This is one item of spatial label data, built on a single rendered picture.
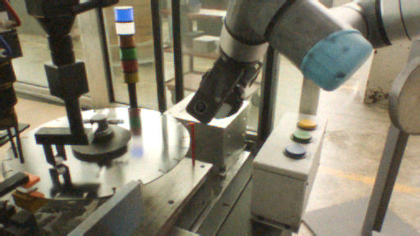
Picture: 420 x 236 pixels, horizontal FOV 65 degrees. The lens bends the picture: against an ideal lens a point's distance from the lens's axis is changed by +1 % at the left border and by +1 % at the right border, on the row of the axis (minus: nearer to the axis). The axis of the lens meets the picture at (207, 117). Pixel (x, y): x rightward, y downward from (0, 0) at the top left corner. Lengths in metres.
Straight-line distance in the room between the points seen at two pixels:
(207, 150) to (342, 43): 0.52
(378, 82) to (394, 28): 3.09
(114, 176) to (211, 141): 0.34
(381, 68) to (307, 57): 3.15
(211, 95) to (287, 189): 0.26
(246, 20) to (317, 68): 0.11
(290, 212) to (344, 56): 0.40
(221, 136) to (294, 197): 0.24
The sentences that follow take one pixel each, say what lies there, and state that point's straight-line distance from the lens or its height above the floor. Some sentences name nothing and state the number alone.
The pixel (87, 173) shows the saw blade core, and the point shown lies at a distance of 0.57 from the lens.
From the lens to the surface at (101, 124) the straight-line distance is 0.61.
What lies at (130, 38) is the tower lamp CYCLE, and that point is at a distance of 0.86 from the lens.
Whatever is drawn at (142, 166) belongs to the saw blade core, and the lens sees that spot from 0.56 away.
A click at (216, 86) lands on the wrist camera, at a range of 0.53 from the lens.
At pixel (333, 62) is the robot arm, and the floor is 1.16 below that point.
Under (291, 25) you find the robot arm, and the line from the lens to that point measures 0.41.
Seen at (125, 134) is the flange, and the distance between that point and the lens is 0.64.
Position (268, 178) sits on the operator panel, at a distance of 0.67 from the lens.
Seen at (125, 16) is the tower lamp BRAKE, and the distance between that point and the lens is 0.85.
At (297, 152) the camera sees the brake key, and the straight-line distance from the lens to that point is 0.69.
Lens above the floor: 1.26
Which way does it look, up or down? 25 degrees down
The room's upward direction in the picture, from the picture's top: straight up
